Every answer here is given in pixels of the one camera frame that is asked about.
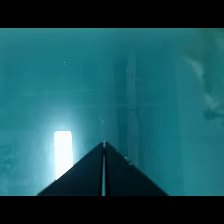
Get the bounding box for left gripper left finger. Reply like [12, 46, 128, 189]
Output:
[37, 141, 105, 197]

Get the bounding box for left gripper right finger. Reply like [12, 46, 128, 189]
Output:
[104, 141, 168, 197]

